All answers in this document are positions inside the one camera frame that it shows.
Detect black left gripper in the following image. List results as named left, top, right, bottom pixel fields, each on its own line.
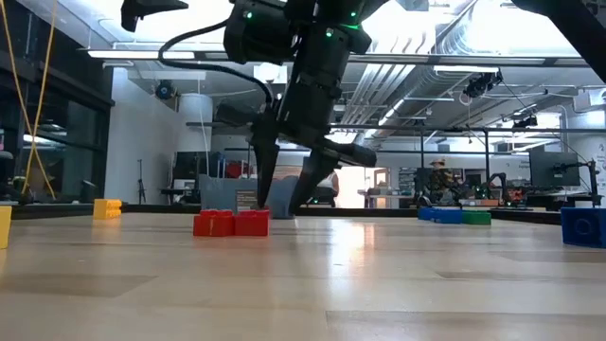
left=120, top=0, right=189, bottom=33

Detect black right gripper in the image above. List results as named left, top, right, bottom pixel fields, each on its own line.
left=215, top=70, right=379, bottom=215

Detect red toy brick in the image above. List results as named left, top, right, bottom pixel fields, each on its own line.
left=234, top=209, right=271, bottom=238
left=192, top=209, right=236, bottom=238

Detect yellow toy brick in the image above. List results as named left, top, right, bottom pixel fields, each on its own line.
left=0, top=206, right=13, bottom=250
left=93, top=198, right=123, bottom=220

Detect small green toy brick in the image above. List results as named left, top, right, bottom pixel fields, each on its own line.
left=462, top=210, right=492, bottom=226

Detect small blue toy brick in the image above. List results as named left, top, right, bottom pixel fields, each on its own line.
left=561, top=206, right=606, bottom=250

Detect person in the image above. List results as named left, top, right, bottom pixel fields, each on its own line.
left=310, top=170, right=341, bottom=208
left=425, top=158, right=459, bottom=207

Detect red background object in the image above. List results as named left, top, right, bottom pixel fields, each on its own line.
left=225, top=160, right=257, bottom=180

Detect long linear ceiling light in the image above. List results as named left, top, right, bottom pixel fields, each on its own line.
left=78, top=46, right=606, bottom=68

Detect grey translucent plastic bin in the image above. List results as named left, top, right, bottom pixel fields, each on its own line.
left=198, top=173, right=300, bottom=220

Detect white ceiling lamp box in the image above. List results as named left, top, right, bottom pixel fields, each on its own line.
left=253, top=62, right=289, bottom=85

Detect white round column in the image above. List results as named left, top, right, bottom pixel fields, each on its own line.
left=177, top=93, right=214, bottom=157

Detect silver ventilation ducts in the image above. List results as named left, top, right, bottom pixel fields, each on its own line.
left=340, top=27, right=479, bottom=148

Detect black tripod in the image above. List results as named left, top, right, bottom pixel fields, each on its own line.
left=135, top=158, right=148, bottom=205

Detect black background object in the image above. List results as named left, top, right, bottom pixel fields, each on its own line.
left=79, top=178, right=98, bottom=204

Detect short ceiling light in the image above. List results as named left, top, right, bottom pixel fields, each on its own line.
left=433, top=64, right=501, bottom=75

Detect black monitor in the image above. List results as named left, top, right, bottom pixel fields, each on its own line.
left=528, top=150, right=582, bottom=188

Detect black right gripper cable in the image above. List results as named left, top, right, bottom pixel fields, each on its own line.
left=158, top=18, right=276, bottom=105

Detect black wall screen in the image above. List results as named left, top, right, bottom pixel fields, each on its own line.
left=172, top=151, right=223, bottom=181

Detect yellow cable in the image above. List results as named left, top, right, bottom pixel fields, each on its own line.
left=0, top=0, right=58, bottom=201

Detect black background rig frame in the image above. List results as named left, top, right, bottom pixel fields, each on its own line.
left=186, top=120, right=606, bottom=209

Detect black ceiling camera cluster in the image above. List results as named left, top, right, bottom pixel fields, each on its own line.
left=461, top=70, right=505, bottom=99

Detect black ceiling camera mount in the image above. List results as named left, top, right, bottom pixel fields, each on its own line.
left=512, top=115, right=540, bottom=130

